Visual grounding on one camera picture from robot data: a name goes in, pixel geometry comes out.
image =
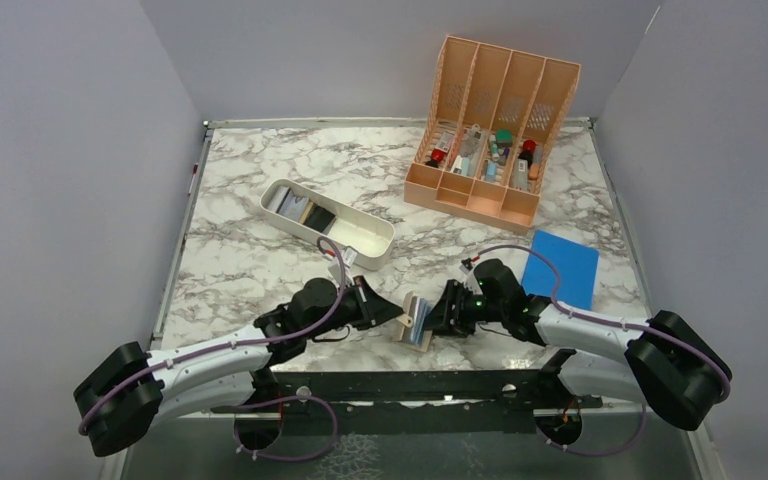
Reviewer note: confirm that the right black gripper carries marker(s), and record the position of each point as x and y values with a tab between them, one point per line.
446	319

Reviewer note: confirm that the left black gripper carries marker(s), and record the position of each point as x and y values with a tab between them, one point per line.
372	308

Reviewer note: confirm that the white oblong plastic tray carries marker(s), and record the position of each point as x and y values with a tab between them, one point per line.
371	237

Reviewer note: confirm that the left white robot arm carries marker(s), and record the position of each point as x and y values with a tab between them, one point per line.
132	389

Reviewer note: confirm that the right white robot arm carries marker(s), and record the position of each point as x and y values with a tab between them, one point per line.
660	362

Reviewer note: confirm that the stack of cards in tray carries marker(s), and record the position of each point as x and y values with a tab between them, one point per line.
301	209

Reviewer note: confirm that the blue flat board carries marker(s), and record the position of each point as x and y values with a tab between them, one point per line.
577	265

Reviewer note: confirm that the red capped black bottle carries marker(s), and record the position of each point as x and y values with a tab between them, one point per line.
436	158

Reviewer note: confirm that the green capped bottle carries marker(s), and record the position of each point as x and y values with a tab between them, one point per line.
504	138

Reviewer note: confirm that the red capped bottle right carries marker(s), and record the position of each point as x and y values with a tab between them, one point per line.
527	152

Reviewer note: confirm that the peach plastic desk organizer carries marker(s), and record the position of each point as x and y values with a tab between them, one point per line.
480	88

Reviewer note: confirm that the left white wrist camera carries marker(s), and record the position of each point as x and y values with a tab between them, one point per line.
340	265

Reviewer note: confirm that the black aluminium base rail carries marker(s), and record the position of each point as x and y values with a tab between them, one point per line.
404	402

